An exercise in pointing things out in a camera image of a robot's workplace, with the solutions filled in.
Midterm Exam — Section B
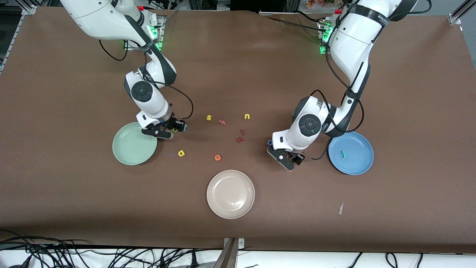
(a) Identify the green plate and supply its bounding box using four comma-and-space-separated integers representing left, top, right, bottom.
112, 122, 158, 166

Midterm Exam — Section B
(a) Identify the blue plate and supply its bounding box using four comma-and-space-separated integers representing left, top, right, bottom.
328, 131, 374, 176

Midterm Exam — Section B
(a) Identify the beige plate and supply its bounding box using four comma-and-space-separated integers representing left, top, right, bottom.
206, 170, 255, 220

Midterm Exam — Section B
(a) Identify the brown table cover sheet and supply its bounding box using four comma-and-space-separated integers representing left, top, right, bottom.
0, 6, 476, 254

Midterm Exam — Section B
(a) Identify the grey metal bar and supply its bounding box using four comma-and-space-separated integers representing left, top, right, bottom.
213, 238, 238, 268

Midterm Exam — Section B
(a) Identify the orange flower decoration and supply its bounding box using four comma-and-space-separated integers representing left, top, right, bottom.
306, 0, 341, 10

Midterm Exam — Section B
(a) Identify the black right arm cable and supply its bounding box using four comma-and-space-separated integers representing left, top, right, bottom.
99, 37, 194, 121

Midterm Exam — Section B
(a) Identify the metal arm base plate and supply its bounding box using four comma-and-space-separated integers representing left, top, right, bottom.
124, 16, 165, 51
318, 19, 335, 55

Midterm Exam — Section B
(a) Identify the metal table edge bracket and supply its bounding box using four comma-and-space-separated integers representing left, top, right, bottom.
223, 237, 245, 249

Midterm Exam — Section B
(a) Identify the black table cable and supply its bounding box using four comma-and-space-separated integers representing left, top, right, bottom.
294, 10, 327, 24
260, 15, 326, 34

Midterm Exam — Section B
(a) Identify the tangled black cable bundle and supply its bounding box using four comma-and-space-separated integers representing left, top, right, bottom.
0, 229, 216, 268

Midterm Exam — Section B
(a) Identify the aluminium frame profile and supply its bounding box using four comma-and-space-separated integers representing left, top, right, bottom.
448, 0, 476, 26
0, 4, 38, 73

